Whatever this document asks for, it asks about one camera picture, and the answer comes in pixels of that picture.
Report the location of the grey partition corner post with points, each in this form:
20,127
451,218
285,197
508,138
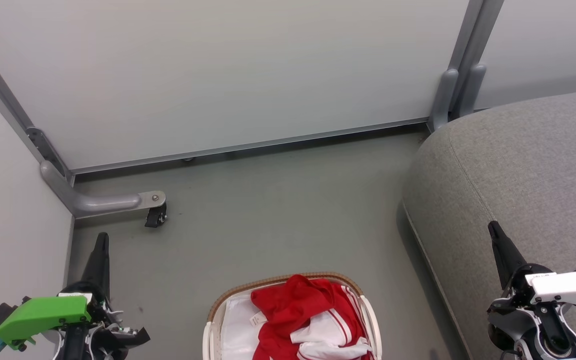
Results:
3,97

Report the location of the grey partition post with feet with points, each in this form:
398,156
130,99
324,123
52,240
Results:
473,35

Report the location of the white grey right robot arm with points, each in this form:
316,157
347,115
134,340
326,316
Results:
533,345

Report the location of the white woven-rim laundry basket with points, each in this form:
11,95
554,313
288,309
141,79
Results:
228,296

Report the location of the grey partition support leg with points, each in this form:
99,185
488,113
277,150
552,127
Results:
98,204

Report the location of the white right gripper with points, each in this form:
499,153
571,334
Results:
563,287

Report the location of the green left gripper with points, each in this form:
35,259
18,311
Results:
43,315

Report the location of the white basket liner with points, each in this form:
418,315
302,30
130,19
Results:
240,330

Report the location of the aluminium partition bottom rail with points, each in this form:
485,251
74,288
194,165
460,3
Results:
248,146

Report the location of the black caster wheel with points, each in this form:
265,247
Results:
156,216

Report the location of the red shirt with white trim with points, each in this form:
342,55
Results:
288,305

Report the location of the grey fabric sofa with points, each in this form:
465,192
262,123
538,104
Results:
518,165

